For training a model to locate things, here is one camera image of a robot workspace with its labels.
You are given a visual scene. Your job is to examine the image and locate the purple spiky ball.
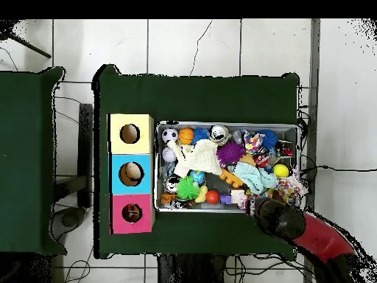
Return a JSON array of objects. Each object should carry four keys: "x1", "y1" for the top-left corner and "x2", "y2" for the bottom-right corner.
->
[{"x1": 216, "y1": 141, "x2": 247, "y2": 167}]

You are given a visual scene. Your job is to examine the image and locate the small red ball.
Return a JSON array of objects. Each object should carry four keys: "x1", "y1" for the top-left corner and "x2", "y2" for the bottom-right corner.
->
[{"x1": 205, "y1": 189, "x2": 222, "y2": 206}]

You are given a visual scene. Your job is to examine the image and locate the orange striped tiger toy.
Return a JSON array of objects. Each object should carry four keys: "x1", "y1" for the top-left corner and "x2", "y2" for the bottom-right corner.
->
[{"x1": 122, "y1": 204, "x2": 141, "y2": 223}]

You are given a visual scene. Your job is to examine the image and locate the clear mesh bin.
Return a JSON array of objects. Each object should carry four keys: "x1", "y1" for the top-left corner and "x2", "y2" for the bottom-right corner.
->
[{"x1": 155, "y1": 122, "x2": 301, "y2": 215}]

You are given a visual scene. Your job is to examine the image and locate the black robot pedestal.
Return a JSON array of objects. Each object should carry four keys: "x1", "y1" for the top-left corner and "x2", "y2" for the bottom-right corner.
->
[{"x1": 156, "y1": 253, "x2": 236, "y2": 283}]

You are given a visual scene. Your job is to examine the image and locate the green cloth side table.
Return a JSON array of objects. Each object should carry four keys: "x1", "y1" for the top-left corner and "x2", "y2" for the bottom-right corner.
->
[{"x1": 0, "y1": 64, "x2": 67, "y2": 256}]

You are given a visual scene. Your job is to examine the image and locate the small orange basketball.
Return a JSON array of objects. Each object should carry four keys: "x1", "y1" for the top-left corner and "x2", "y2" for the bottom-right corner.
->
[{"x1": 179, "y1": 127, "x2": 196, "y2": 146}]

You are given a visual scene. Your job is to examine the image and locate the light teal knitted cloth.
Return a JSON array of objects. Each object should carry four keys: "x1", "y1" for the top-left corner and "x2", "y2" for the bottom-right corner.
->
[{"x1": 234, "y1": 161, "x2": 278, "y2": 195}]

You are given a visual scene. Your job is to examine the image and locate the small soccer ball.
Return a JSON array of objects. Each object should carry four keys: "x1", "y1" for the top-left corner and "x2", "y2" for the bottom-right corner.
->
[{"x1": 161, "y1": 127, "x2": 180, "y2": 144}]

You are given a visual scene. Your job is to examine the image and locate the black tripod leg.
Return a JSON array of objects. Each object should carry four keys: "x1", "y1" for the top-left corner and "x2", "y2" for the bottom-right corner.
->
[{"x1": 0, "y1": 20, "x2": 53, "y2": 60}]

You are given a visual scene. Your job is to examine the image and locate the blue spiky ball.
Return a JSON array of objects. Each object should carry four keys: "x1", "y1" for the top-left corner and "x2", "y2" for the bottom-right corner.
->
[{"x1": 258, "y1": 129, "x2": 278, "y2": 151}]

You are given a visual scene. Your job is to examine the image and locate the cream knitted cloth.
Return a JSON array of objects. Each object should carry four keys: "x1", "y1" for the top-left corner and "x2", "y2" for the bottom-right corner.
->
[{"x1": 169, "y1": 139, "x2": 224, "y2": 179}]

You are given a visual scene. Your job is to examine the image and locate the black floor cable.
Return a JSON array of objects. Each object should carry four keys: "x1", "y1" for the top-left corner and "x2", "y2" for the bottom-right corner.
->
[{"x1": 299, "y1": 164, "x2": 377, "y2": 177}]

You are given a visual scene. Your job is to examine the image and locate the yellow ball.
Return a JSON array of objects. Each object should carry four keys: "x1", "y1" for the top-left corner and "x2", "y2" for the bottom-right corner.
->
[{"x1": 273, "y1": 163, "x2": 290, "y2": 179}]

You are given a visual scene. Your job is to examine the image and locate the colourful patterned cloth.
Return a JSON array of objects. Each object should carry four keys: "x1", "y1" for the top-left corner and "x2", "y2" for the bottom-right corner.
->
[{"x1": 242, "y1": 132, "x2": 309, "y2": 209}]

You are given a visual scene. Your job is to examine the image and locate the wooden box with three holes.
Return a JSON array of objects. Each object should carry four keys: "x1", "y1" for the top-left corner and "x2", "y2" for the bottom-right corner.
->
[{"x1": 108, "y1": 113, "x2": 155, "y2": 235}]

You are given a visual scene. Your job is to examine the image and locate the plain wooden cube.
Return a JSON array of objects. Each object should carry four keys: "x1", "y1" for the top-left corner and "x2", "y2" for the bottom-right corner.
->
[{"x1": 230, "y1": 189, "x2": 247, "y2": 206}]

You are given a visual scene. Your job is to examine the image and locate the green fuzzy toy with eyes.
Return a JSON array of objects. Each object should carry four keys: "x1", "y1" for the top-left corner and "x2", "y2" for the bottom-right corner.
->
[{"x1": 176, "y1": 176, "x2": 202, "y2": 203}]

